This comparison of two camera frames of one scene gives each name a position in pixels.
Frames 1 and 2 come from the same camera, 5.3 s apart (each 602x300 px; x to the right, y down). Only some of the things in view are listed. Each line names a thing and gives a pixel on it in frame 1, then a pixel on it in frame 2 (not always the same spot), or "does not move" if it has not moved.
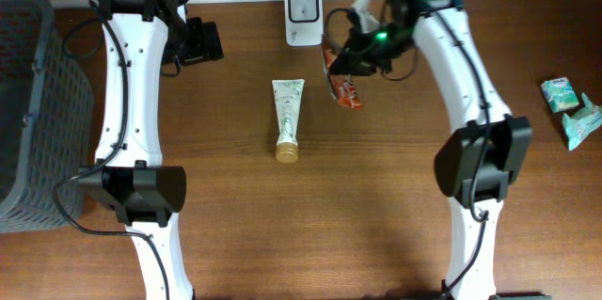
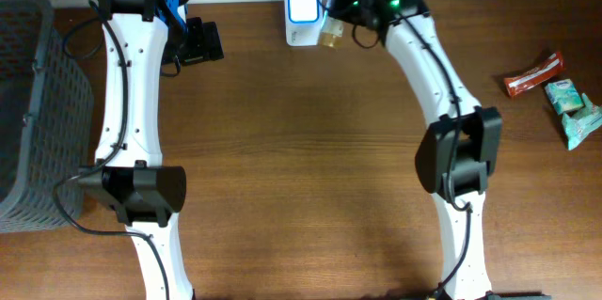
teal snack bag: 581,123 does not move
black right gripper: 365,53 -> 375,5
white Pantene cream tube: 287,97 -> 332,28
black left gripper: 206,40 does not move
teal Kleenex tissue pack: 560,94 does not move
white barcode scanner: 304,16 does not move
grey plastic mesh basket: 46,116 does not move
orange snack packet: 342,86 -> 552,66
